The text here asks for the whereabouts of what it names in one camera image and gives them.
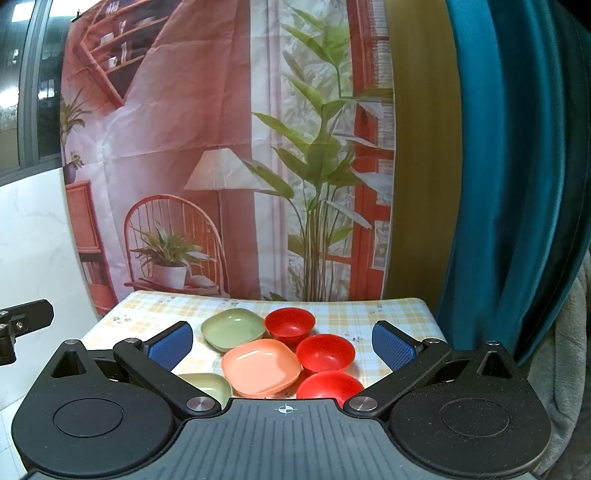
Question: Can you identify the green square plate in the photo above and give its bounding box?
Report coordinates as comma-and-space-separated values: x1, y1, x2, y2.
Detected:
178, 373, 232, 409
201, 309, 267, 354

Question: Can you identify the dark window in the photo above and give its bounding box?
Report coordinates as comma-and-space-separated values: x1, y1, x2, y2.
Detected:
0, 0, 68, 188

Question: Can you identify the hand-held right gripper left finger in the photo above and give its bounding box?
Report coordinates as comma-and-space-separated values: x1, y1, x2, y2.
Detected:
34, 322, 222, 421

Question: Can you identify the red bowl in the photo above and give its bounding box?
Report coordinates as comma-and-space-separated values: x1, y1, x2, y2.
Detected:
264, 308, 317, 348
296, 370, 365, 408
295, 335, 356, 376

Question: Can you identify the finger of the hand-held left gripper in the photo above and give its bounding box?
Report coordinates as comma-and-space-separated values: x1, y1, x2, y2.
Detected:
0, 299, 55, 366

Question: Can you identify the pink square plate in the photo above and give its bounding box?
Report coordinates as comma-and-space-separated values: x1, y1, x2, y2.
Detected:
221, 339, 302, 398

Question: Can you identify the yellow checkered tablecloth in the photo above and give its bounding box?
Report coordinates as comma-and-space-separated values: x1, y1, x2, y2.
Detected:
81, 291, 446, 407

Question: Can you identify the grey blanket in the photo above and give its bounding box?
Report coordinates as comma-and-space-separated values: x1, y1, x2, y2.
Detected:
517, 268, 591, 480

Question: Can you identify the teal curtain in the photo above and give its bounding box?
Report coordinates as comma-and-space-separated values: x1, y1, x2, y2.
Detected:
436, 0, 591, 370

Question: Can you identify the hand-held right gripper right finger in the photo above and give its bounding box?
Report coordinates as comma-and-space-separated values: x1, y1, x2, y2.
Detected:
344, 320, 532, 418

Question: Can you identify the printed wall tapestry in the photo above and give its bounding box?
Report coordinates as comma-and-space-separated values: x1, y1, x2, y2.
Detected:
60, 0, 398, 319

